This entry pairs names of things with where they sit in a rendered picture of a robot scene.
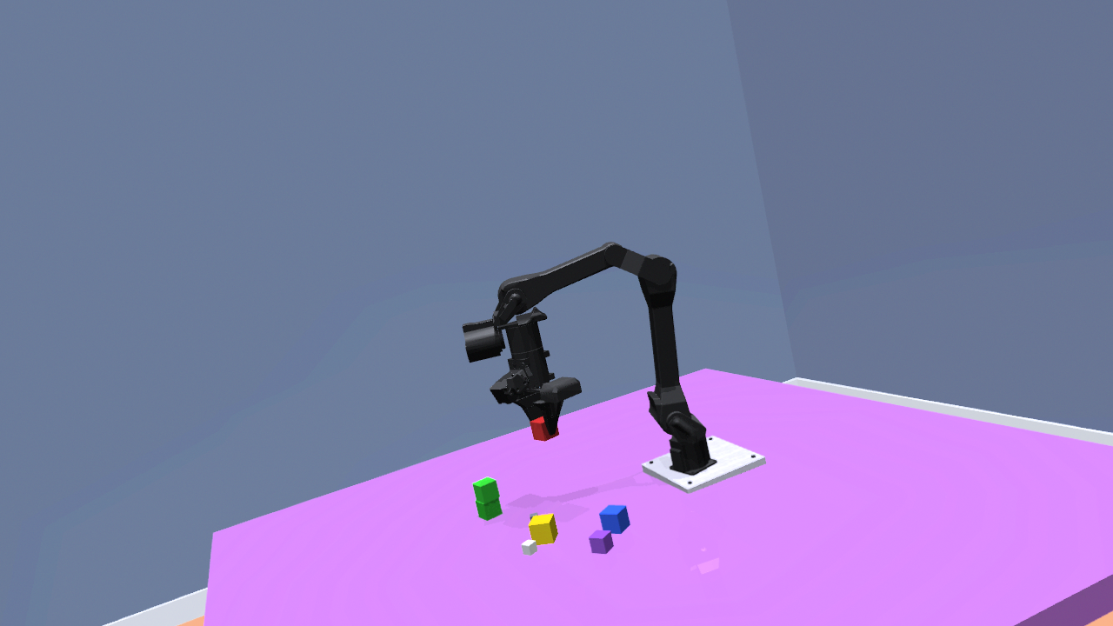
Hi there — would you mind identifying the green block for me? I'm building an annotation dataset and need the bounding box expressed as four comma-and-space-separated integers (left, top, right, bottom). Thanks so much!
475, 498, 503, 521
473, 477, 500, 503

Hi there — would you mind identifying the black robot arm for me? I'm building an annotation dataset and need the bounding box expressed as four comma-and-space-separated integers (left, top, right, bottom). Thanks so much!
463, 242, 717, 476

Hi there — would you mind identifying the yellow block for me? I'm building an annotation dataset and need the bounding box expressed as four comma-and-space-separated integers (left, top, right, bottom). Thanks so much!
529, 513, 558, 545

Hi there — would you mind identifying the red block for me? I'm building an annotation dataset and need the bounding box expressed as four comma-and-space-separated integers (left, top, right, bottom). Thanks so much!
530, 415, 559, 442

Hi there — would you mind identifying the purple block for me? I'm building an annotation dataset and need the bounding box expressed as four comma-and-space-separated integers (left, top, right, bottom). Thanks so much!
589, 530, 614, 554

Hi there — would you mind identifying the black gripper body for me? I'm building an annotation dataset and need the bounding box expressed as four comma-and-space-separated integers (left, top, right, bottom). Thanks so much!
508, 346, 582, 403

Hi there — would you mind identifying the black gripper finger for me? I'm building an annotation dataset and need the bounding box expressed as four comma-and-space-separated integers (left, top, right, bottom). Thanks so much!
533, 399, 563, 436
514, 393, 543, 421

